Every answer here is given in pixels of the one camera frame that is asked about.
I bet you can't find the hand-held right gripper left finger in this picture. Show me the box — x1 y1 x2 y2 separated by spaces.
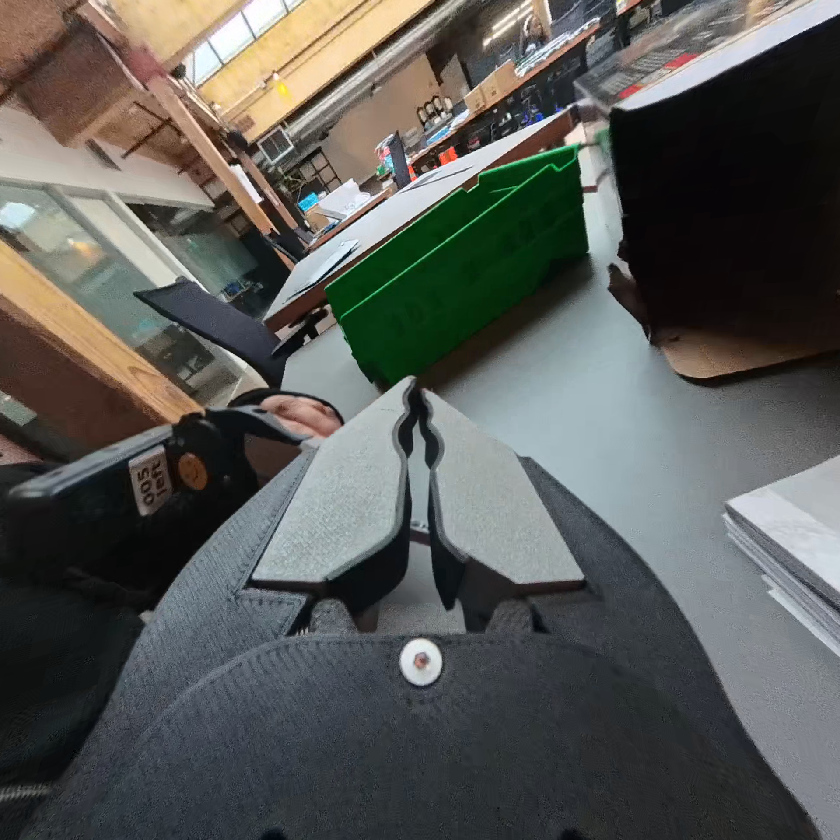
251 376 421 627

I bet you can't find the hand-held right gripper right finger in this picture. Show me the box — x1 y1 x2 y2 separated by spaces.
419 389 586 613

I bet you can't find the lego instruction booklet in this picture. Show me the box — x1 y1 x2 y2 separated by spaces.
722 455 840 658

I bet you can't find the printed cardboard lego box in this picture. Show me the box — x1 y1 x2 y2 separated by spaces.
607 0 840 382

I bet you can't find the person's left hand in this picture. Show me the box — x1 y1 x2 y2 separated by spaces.
268 395 342 439

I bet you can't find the black office chair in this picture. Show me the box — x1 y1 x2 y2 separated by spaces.
134 278 330 389

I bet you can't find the green plastic bin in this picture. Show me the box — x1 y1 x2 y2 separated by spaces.
340 163 589 389
324 143 581 322

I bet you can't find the grey sheet on table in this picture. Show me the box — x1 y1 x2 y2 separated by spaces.
282 239 361 304

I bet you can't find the grey table with wooden edge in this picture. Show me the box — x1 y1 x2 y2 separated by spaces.
262 108 581 337

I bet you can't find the wooden workbench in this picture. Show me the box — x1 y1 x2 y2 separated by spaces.
407 0 647 173

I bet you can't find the wall air conditioner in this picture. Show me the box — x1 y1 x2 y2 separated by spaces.
255 126 295 165

